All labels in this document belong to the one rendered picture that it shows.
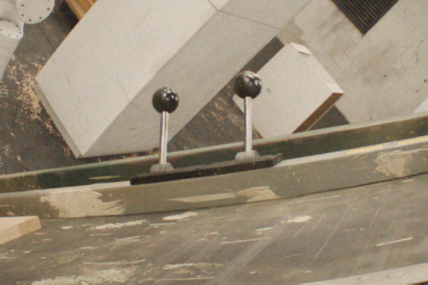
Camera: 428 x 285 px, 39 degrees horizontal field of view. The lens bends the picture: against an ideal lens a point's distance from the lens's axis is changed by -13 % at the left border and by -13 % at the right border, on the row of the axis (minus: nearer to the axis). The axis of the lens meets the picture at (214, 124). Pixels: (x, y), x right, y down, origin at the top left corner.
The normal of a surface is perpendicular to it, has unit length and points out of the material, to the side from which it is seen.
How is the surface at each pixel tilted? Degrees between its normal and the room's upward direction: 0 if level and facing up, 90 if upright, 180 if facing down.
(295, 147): 90
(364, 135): 90
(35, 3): 86
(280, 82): 90
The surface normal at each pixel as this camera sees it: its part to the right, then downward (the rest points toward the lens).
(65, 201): -0.36, 0.11
